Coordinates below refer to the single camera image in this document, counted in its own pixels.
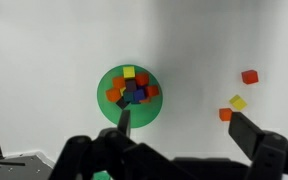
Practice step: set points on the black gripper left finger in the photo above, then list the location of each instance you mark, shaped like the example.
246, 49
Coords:
84, 156

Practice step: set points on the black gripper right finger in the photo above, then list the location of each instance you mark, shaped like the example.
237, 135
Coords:
267, 150

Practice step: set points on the red orange block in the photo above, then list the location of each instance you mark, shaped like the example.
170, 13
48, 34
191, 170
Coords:
249, 76

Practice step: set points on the green bowl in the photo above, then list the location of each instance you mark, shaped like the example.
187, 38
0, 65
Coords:
107, 110

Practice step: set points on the black block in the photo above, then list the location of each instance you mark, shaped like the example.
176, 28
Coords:
121, 103

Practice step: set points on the teal block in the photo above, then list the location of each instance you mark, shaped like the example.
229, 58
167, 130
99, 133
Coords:
128, 96

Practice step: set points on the small yellow block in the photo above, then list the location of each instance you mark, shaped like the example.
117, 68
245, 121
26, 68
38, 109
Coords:
122, 90

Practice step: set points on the blue block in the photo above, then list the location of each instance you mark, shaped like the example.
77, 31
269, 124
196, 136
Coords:
139, 95

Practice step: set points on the purple block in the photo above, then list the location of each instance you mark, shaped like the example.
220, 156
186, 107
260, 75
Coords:
131, 86

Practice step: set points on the gray metal plate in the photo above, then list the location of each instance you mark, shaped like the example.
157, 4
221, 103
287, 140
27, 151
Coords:
14, 165

